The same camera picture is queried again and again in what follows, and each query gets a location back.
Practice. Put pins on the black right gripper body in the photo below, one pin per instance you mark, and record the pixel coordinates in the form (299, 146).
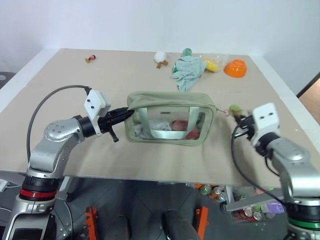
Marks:
(247, 125)

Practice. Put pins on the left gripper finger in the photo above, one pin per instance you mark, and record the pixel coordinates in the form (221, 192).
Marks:
(123, 118)
(123, 111)

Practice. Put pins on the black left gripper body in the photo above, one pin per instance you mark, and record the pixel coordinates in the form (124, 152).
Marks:
(106, 121)

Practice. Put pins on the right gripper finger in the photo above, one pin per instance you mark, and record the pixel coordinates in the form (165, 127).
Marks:
(240, 118)

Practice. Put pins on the green fluffy zipper charm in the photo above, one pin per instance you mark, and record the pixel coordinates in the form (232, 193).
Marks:
(235, 108)

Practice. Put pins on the green clear toiletry bag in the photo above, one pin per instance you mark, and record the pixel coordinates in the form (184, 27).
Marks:
(172, 100)

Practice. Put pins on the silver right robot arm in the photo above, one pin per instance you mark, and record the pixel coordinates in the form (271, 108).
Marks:
(295, 155)

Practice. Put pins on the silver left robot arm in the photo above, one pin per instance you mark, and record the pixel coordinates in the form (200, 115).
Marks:
(55, 132)

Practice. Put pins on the grey cloth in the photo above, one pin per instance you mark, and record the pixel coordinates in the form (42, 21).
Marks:
(155, 126)

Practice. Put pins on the orange plastic bowl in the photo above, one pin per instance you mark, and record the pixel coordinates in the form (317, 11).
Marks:
(236, 68)

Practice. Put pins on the beige table cover sheet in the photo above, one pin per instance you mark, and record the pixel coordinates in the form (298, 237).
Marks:
(75, 75)

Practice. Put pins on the red round item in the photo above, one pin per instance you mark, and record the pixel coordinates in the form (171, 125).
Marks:
(179, 125)

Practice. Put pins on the yellow soft item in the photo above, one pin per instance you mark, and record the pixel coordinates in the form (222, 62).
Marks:
(211, 66)

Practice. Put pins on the clear plastic bag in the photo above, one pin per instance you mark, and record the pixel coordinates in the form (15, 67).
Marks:
(223, 58)

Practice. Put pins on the small red brown toy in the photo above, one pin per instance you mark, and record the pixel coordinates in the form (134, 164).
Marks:
(91, 58)

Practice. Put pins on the white ball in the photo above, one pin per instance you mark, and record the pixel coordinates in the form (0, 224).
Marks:
(160, 56)

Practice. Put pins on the pale teal cloth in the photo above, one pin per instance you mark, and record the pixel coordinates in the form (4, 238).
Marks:
(187, 72)

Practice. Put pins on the orange drink can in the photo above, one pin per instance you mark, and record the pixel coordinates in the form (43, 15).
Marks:
(215, 192)

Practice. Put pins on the brown wooden door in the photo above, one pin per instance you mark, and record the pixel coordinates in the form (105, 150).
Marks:
(311, 86)

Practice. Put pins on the white shelf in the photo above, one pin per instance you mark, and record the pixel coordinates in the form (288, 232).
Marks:
(250, 202)

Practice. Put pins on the green drink can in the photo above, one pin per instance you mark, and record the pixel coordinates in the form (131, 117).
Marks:
(205, 190)

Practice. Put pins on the green plastic bottle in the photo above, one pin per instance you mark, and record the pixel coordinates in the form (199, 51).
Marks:
(187, 52)

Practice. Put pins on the orange black stand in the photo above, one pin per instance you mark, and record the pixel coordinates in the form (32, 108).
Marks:
(90, 220)
(202, 221)

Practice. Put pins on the dark rounded shape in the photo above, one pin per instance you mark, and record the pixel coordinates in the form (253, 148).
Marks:
(180, 225)

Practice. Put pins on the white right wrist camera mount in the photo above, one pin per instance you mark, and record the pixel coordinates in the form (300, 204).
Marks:
(266, 117)

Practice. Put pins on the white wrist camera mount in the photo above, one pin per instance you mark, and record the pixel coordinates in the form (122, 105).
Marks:
(266, 117)
(93, 102)

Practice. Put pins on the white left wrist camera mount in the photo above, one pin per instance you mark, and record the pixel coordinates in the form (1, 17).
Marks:
(93, 102)

